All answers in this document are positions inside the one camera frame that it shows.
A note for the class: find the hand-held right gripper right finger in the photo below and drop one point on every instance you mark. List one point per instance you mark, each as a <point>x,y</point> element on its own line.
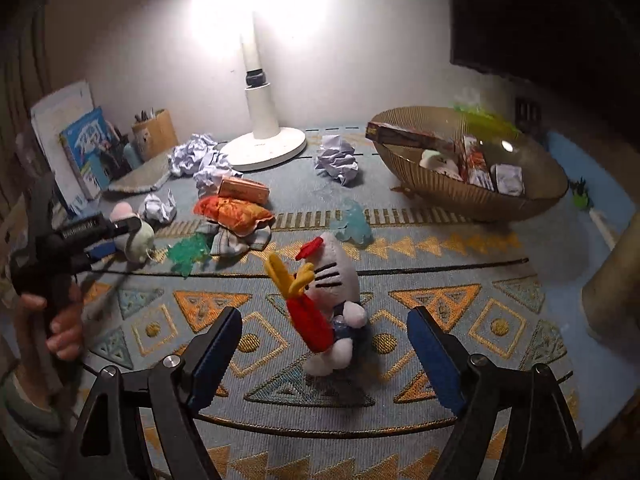
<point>434,360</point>

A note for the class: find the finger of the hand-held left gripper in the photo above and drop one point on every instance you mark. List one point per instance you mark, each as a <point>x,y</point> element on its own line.
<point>102,252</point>
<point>90,232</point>

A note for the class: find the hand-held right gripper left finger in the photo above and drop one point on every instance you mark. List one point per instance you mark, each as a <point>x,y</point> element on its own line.
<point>216,360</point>

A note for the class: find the dango skewer plush with faces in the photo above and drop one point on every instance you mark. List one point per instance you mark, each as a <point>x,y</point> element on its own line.
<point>140,240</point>

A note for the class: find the paper ball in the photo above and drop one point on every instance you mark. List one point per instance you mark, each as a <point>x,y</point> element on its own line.
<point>217,180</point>
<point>192,152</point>
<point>337,160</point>
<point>160,207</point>

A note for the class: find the white cat plush with fries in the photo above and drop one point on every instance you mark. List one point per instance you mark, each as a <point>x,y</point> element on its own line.
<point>335,280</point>

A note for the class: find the small orange carton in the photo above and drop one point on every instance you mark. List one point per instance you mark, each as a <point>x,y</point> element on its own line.
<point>242,190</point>

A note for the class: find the gold ribbed bowl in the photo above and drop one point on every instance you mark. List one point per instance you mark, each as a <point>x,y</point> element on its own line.
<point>450,195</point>

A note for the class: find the grey white packet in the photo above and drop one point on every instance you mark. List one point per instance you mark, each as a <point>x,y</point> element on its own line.
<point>509,179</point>

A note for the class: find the plain dango skewer plush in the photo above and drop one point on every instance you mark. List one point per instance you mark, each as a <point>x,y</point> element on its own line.
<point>440,164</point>

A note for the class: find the red box with foil end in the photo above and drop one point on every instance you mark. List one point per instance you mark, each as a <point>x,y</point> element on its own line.
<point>477,162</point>

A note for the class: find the dark red long box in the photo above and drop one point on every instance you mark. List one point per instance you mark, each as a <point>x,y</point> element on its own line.
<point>410,136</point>

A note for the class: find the person's left forearm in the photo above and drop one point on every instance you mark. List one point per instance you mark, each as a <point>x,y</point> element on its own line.
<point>30,440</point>

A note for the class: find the person's left hand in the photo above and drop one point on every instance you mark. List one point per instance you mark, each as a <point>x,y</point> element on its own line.
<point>67,330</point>

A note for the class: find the black mesh pen holder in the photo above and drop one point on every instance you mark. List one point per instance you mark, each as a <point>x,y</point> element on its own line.
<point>116,160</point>

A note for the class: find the blue illustrated workbook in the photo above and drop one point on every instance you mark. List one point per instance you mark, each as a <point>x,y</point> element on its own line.
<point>87,152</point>

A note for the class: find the green plastic leaf toy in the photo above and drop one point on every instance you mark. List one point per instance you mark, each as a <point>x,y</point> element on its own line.
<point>190,255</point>

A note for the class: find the light blue case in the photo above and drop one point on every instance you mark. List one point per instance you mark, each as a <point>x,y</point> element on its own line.
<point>132,156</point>

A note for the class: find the patterned woven mat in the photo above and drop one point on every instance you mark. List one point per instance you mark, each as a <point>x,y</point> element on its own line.
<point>450,270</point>

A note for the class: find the grey plaid cloth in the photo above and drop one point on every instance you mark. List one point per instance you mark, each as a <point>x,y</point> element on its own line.
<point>235,245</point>

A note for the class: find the tan cylinder pen holder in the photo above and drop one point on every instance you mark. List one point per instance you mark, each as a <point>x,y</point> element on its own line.
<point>156,135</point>

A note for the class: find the upright white paper sheets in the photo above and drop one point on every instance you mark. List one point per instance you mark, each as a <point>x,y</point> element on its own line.
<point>57,110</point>

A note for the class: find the bunch of dark pens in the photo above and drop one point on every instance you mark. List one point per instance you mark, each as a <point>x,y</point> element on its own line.
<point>146,115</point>

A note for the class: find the orange plush pillow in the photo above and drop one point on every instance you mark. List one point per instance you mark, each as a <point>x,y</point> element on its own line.
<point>235,212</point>

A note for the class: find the pale blue translucent toy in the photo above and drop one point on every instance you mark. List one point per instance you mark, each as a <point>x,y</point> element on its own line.
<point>352,222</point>

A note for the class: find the beige cylinder container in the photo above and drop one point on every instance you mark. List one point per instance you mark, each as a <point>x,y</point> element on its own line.
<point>615,285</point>

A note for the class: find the white desk lamp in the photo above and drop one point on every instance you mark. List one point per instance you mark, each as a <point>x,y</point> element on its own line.
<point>262,110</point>

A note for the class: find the white plastic strip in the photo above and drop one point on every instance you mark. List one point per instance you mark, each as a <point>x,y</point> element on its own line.
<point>602,227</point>

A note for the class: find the small green toy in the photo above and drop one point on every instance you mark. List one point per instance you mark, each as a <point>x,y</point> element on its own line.
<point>582,195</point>

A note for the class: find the yellow green plastic item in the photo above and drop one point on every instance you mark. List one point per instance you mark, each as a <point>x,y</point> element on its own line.
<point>485,115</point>

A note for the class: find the black monitor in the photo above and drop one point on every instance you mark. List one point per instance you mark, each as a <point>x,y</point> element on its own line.
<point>550,20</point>

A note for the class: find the black wall outlet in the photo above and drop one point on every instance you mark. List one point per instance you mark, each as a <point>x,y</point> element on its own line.
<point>528,114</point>

